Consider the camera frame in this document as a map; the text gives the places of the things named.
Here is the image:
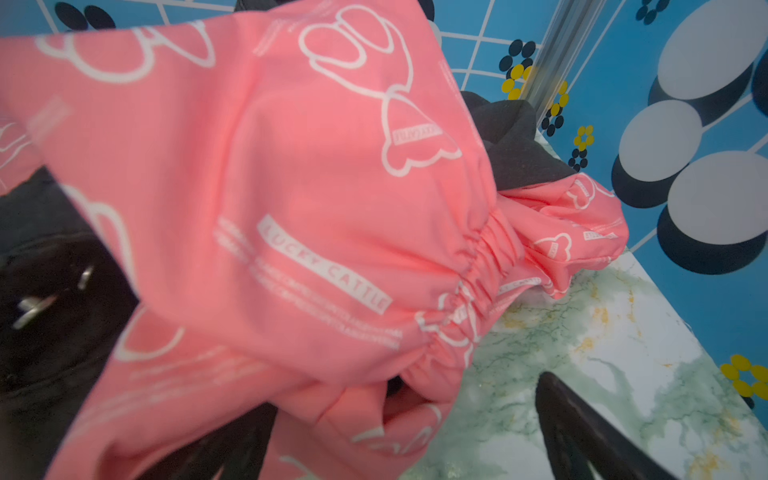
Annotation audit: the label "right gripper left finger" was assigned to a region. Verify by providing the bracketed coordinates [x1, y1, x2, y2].
[140, 403, 278, 480]

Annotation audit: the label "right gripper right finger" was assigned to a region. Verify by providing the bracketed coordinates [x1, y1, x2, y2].
[535, 372, 675, 480]

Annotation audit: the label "pink printed cloth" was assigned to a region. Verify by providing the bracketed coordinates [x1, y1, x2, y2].
[1, 1, 628, 479]

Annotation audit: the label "dark grey jeans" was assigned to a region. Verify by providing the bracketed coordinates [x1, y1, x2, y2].
[1, 92, 575, 479]

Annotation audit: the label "right corner aluminium post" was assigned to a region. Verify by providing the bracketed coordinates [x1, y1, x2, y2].
[522, 0, 606, 118]

